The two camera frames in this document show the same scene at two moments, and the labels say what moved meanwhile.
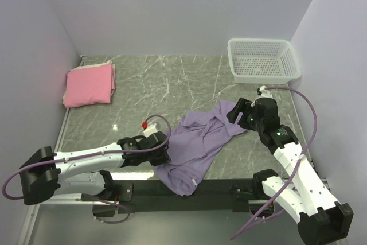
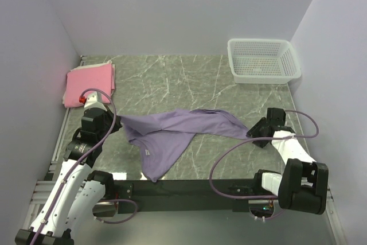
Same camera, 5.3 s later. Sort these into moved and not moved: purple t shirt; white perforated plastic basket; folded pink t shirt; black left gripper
Moved: black left gripper; purple t shirt
Not moved: folded pink t shirt; white perforated plastic basket
